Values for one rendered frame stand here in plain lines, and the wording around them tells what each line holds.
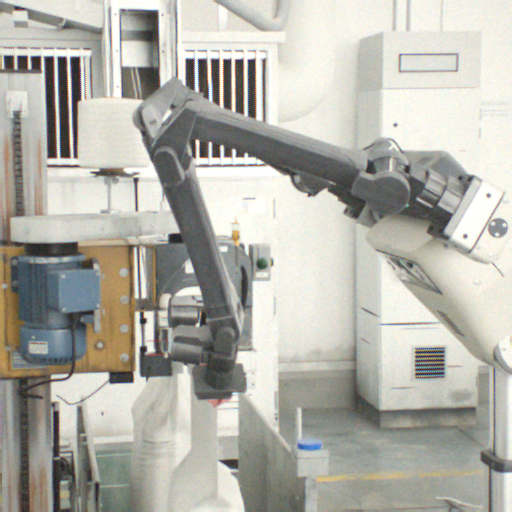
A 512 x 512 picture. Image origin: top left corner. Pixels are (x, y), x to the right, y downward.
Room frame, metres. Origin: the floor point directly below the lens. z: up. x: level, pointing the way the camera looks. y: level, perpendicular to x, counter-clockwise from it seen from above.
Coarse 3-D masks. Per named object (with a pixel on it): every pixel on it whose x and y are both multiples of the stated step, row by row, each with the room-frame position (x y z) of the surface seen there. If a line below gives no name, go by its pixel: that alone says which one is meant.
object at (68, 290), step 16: (48, 272) 2.70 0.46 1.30; (64, 272) 2.66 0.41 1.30; (80, 272) 2.68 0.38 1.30; (96, 272) 2.70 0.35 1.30; (48, 288) 2.70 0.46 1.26; (64, 288) 2.66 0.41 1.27; (80, 288) 2.68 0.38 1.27; (96, 288) 2.70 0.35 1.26; (48, 304) 2.70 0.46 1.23; (64, 304) 2.66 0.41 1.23; (80, 304) 2.68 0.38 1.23; (96, 304) 2.70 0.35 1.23
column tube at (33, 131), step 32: (0, 96) 2.96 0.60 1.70; (32, 96) 2.97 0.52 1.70; (0, 128) 2.95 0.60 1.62; (32, 128) 2.97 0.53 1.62; (0, 160) 2.95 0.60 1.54; (32, 160) 2.97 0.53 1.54; (0, 192) 2.95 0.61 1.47; (32, 192) 2.97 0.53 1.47; (0, 224) 2.95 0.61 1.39; (0, 384) 2.96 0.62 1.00; (32, 416) 2.97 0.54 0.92; (32, 448) 2.97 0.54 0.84; (32, 480) 2.96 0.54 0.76
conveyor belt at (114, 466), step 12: (96, 456) 4.62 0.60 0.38; (108, 456) 4.61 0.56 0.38; (120, 456) 4.61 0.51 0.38; (108, 468) 4.44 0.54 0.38; (120, 468) 4.44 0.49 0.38; (108, 480) 4.29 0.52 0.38; (120, 480) 4.28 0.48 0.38; (108, 492) 4.14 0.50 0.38; (120, 492) 4.14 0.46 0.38; (108, 504) 4.00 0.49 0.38; (120, 504) 4.00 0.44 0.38
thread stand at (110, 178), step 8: (104, 0) 2.95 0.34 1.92; (104, 8) 2.95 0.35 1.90; (104, 16) 2.95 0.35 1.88; (104, 24) 2.95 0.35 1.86; (104, 32) 2.95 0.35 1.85; (104, 40) 2.95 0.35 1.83; (104, 48) 2.95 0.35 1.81; (112, 96) 2.82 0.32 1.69; (104, 168) 3.06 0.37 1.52; (96, 176) 2.78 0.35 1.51; (104, 176) 2.77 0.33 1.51; (112, 176) 2.77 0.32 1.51; (120, 176) 2.77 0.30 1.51; (128, 176) 2.78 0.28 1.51; (136, 176) 2.80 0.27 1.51; (104, 184) 2.95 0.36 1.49; (112, 184) 2.94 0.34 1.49; (112, 192) 2.95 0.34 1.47; (112, 200) 2.95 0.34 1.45; (112, 208) 2.95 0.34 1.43
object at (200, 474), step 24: (192, 384) 2.88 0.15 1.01; (192, 408) 2.88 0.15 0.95; (216, 408) 2.42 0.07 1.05; (192, 432) 2.88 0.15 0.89; (216, 432) 2.42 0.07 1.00; (192, 456) 2.77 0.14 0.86; (216, 456) 2.42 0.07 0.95; (192, 480) 2.65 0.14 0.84; (216, 480) 2.42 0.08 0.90; (168, 504) 2.79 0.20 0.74; (192, 504) 2.53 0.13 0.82; (216, 504) 2.53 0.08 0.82; (240, 504) 2.58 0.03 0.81
